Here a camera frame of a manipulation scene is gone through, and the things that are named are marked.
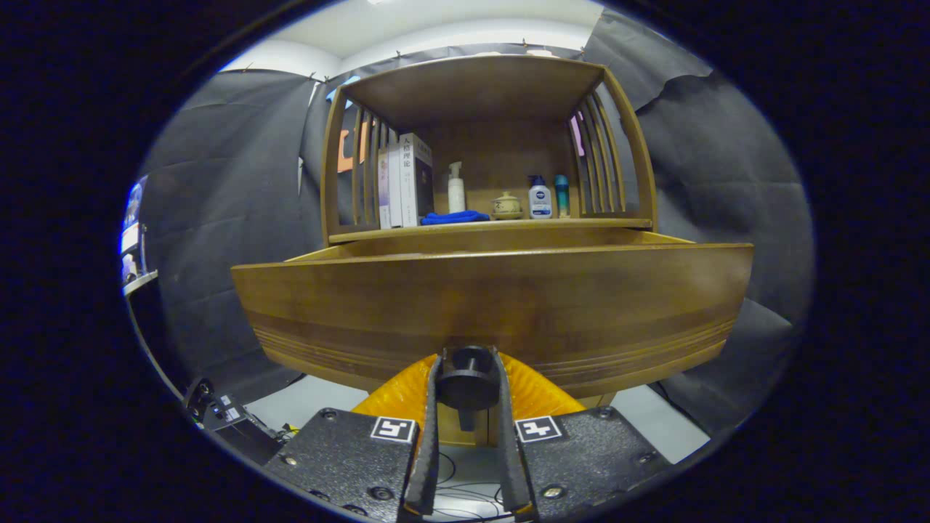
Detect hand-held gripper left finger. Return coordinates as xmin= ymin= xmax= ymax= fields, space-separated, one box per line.
xmin=263 ymin=354 xmax=444 ymax=520

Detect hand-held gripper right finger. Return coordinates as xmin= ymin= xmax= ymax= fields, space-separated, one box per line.
xmin=494 ymin=349 xmax=673 ymax=520

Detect wooden drawer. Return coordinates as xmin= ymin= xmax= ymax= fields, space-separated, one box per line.
xmin=231 ymin=229 xmax=755 ymax=433

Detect wooden countertop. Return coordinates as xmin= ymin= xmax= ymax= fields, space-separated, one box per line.
xmin=328 ymin=216 xmax=653 ymax=244

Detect wooden cabinet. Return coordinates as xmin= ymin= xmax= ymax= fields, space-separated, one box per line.
xmin=320 ymin=54 xmax=658 ymax=447

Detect blue folded cloth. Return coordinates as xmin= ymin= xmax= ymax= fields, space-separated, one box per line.
xmin=420 ymin=210 xmax=491 ymax=226

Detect beige lidded teacup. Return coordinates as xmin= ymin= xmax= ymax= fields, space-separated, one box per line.
xmin=490 ymin=191 xmax=524 ymax=221

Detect white lotion bottle blue cap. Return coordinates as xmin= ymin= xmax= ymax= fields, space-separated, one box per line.
xmin=528 ymin=175 xmax=553 ymax=219

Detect pale purple book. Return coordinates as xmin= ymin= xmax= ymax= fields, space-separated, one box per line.
xmin=377 ymin=149 xmax=392 ymax=230

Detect white book with dark cover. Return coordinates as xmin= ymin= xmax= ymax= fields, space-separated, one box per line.
xmin=399 ymin=132 xmax=434 ymax=227

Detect black backdrop cloth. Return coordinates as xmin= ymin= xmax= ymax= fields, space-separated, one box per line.
xmin=138 ymin=11 xmax=814 ymax=437

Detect black floor cables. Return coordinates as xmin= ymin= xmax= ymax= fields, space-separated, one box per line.
xmin=429 ymin=450 xmax=509 ymax=520

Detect white wall shelf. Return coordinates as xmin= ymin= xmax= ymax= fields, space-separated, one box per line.
xmin=122 ymin=270 xmax=159 ymax=297

